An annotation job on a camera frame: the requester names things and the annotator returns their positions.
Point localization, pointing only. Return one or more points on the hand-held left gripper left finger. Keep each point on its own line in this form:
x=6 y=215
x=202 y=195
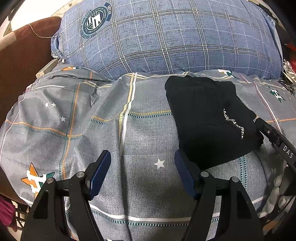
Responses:
x=99 y=173

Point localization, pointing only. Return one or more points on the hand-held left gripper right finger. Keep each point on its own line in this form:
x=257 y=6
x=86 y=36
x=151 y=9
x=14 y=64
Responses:
x=185 y=173

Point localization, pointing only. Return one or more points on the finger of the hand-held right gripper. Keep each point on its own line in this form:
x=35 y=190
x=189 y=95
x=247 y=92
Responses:
x=268 y=132

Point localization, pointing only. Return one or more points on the black pants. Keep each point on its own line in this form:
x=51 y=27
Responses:
x=203 y=120

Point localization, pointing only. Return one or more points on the grey star-printed quilt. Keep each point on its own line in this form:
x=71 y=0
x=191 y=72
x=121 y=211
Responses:
x=143 y=139

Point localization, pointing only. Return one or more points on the magenta cloth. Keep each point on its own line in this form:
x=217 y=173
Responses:
x=4 y=213

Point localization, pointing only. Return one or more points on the blue plaid pillow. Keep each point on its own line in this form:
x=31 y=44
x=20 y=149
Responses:
x=166 y=37

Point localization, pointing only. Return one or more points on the wooden bed frame piece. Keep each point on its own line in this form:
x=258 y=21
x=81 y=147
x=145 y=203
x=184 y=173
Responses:
x=46 y=69

